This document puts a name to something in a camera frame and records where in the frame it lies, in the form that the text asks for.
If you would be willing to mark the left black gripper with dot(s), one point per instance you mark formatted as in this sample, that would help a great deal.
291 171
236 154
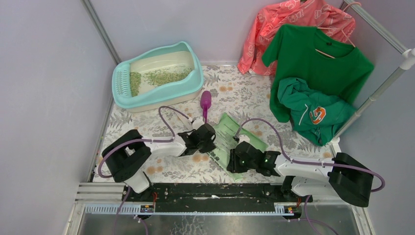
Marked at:
210 147

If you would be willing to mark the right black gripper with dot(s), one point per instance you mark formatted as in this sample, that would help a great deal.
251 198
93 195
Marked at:
233 166

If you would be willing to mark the green cat litter bag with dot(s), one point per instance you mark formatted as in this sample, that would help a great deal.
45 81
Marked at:
224 142

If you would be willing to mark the purple litter scoop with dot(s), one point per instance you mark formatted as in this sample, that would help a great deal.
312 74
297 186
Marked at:
205 104

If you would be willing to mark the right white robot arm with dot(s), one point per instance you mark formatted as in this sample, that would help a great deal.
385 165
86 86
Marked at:
341 176

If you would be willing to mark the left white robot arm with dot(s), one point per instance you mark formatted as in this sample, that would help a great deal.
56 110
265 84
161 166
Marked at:
126 155

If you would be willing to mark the green litter pile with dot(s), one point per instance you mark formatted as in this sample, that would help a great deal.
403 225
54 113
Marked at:
143 82

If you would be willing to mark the teal cat litter box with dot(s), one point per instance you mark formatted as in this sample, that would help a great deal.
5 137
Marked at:
166 57

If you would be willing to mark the floral patterned mat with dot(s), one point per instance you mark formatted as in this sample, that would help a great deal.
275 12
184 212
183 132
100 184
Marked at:
244 97

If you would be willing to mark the green jersey with orange logo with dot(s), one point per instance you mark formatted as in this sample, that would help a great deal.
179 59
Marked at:
315 116

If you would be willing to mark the green t-shirt on hanger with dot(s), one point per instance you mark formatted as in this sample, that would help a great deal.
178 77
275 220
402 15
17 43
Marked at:
327 65

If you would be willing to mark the pink patterned garment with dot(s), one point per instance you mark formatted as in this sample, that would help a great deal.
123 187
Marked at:
335 23

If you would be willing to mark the metal clothes rack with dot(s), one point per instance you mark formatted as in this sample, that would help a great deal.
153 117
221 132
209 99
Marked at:
383 137

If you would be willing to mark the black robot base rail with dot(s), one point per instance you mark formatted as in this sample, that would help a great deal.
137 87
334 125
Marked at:
212 198

